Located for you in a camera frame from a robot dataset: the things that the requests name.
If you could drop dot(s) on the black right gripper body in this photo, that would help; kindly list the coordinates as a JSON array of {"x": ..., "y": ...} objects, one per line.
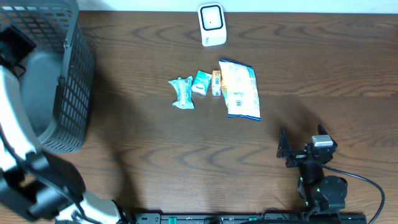
[{"x": 296, "y": 158}]

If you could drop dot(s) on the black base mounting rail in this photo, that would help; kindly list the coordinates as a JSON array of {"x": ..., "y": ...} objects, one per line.
[{"x": 269, "y": 217}]

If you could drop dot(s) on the white barcode scanner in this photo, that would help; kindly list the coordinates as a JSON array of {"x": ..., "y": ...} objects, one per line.
[{"x": 212, "y": 24}]

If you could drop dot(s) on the teal Kleenex tissue pack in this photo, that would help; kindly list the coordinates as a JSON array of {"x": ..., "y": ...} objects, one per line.
[{"x": 201, "y": 83}]

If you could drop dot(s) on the cream blue chips bag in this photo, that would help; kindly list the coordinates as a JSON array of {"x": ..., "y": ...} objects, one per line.
[{"x": 239, "y": 88}]

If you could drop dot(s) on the grey plastic mesh basket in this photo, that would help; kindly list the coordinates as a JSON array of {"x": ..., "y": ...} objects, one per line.
[{"x": 56, "y": 78}]

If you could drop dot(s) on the mint green wipes packet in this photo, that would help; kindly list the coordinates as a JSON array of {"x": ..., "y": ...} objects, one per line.
[{"x": 183, "y": 88}]

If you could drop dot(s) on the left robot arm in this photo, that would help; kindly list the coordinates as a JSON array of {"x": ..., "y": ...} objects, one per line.
[{"x": 34, "y": 183}]

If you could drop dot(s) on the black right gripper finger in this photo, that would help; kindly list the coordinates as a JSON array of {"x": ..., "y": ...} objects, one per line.
[
  {"x": 322, "y": 131},
  {"x": 284, "y": 148}
]

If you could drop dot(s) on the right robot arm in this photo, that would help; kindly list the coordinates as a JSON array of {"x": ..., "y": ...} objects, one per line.
[{"x": 325, "y": 194}]

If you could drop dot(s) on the orange Kleenex tissue pack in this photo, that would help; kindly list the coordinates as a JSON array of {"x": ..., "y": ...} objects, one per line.
[{"x": 216, "y": 83}]

